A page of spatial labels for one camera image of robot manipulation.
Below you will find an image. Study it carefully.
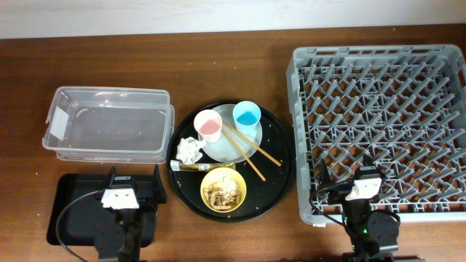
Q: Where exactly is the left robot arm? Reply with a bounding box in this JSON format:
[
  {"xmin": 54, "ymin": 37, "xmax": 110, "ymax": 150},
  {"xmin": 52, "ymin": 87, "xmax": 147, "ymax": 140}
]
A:
[{"xmin": 94, "ymin": 166, "xmax": 167, "ymax": 261}]

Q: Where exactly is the gold snack wrapper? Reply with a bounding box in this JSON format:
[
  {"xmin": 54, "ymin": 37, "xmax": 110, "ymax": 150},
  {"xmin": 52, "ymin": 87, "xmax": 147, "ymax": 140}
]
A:
[{"xmin": 170, "ymin": 160, "xmax": 236, "ymax": 172}]

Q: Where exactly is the food scraps and rice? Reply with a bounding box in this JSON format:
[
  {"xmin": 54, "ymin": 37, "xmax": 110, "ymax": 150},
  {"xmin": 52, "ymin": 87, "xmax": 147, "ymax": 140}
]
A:
[{"xmin": 202, "ymin": 177, "xmax": 242, "ymax": 211}]

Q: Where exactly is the wooden chopstick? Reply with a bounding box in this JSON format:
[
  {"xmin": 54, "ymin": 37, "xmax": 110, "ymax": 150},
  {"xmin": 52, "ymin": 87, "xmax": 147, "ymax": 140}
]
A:
[
  {"xmin": 221, "ymin": 127, "xmax": 266, "ymax": 182},
  {"xmin": 223, "ymin": 122, "xmax": 282, "ymax": 167}
]

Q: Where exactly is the grey dishwasher rack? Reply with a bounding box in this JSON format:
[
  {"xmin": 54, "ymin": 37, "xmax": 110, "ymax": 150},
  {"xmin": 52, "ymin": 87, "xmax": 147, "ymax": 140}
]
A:
[{"xmin": 286, "ymin": 44, "xmax": 465, "ymax": 226}]

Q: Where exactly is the clear plastic bin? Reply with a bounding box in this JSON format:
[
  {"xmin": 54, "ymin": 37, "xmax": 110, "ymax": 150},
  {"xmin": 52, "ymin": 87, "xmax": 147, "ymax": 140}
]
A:
[{"xmin": 42, "ymin": 86, "xmax": 175, "ymax": 164}]

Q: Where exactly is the round black serving tray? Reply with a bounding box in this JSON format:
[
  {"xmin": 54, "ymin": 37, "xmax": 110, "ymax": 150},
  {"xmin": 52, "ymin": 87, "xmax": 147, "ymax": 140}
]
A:
[{"xmin": 167, "ymin": 108, "xmax": 296, "ymax": 223}]

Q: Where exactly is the blue cup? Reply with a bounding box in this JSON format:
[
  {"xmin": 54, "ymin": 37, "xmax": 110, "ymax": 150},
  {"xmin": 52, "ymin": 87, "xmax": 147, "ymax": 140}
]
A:
[{"xmin": 232, "ymin": 101, "xmax": 261, "ymax": 135}]

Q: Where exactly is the grey plate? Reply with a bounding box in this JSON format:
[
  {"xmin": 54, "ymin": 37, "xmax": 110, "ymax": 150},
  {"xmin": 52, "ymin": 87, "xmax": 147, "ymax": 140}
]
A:
[{"xmin": 202, "ymin": 103, "xmax": 263, "ymax": 163}]

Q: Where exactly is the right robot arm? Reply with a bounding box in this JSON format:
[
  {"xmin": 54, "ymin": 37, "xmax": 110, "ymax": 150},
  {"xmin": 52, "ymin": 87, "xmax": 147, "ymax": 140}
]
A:
[{"xmin": 317, "ymin": 155, "xmax": 400, "ymax": 261}]

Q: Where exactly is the pink cup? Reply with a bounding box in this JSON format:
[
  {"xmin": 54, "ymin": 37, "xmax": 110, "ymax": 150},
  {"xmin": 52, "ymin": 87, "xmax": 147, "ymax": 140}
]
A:
[{"xmin": 194, "ymin": 109, "xmax": 223, "ymax": 143}]

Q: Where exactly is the yellow bowl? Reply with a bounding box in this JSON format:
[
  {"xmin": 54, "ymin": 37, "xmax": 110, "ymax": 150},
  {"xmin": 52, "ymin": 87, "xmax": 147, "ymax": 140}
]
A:
[{"xmin": 200, "ymin": 167, "xmax": 247, "ymax": 213}]

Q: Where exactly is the black rectangular tray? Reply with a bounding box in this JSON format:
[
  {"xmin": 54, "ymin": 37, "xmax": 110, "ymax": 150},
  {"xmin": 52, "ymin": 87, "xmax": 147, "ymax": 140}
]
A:
[{"xmin": 46, "ymin": 172, "xmax": 161, "ymax": 247}]

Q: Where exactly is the crumpled white napkin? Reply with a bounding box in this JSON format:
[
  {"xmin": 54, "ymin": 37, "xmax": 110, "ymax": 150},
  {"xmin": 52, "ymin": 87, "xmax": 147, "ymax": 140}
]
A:
[{"xmin": 175, "ymin": 137, "xmax": 207, "ymax": 164}]

